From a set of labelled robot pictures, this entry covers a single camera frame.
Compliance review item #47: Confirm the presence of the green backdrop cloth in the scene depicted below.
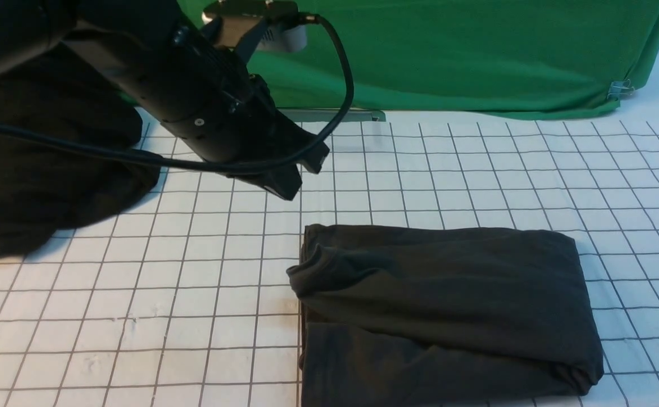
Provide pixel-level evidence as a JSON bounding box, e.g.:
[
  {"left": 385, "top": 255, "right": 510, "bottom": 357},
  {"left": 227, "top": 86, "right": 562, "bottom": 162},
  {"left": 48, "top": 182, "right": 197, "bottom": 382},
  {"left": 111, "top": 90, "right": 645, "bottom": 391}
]
[{"left": 177, "top": 0, "right": 659, "bottom": 120}]

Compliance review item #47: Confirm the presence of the gray long-sleeve top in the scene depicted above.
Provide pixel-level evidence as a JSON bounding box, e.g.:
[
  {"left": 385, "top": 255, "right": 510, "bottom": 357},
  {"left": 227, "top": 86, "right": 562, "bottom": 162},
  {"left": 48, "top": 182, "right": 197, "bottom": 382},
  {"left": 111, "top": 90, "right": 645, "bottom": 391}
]
[{"left": 287, "top": 224, "right": 604, "bottom": 406}]

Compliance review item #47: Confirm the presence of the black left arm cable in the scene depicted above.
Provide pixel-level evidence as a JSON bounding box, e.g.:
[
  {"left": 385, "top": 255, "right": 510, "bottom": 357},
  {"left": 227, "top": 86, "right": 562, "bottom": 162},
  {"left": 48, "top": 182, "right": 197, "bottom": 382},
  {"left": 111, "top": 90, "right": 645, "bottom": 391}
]
[{"left": 0, "top": 12, "right": 356, "bottom": 176}]

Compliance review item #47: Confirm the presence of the silver binder clip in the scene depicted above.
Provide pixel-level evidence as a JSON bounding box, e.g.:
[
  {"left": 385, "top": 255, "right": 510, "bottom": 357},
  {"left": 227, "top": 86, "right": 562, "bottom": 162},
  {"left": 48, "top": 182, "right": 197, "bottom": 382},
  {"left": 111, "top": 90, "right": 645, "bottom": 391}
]
[{"left": 606, "top": 80, "right": 635, "bottom": 100}]

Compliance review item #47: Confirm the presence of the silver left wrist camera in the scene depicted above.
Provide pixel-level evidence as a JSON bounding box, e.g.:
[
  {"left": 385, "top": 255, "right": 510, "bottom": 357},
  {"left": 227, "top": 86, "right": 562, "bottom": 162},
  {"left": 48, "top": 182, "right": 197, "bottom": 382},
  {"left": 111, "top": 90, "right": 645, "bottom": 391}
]
[{"left": 201, "top": 1, "right": 308, "bottom": 56}]

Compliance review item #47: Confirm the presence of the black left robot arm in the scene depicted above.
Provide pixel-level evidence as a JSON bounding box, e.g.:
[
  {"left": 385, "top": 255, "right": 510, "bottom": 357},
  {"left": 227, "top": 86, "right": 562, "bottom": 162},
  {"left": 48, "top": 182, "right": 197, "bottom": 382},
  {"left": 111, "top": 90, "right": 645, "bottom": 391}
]
[{"left": 0, "top": 1, "right": 332, "bottom": 201}]

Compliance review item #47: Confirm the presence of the gray metal table bracket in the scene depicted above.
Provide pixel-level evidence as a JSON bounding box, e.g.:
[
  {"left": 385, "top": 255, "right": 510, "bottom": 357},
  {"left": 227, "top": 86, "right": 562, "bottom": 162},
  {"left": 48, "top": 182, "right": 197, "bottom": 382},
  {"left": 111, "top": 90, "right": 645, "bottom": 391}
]
[{"left": 280, "top": 109, "right": 387, "bottom": 123}]

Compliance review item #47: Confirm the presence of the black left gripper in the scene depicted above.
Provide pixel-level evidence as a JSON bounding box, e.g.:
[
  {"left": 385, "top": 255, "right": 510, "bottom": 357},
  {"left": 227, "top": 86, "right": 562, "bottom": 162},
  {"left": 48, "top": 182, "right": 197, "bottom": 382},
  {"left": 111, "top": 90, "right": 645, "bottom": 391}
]
[{"left": 115, "top": 23, "right": 330, "bottom": 201}]

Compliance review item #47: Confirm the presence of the black crumpled garment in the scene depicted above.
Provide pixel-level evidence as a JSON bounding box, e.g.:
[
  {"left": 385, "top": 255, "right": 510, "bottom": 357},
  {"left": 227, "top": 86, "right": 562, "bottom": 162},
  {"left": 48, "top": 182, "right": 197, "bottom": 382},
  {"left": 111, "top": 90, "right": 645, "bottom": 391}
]
[{"left": 0, "top": 45, "right": 160, "bottom": 258}]

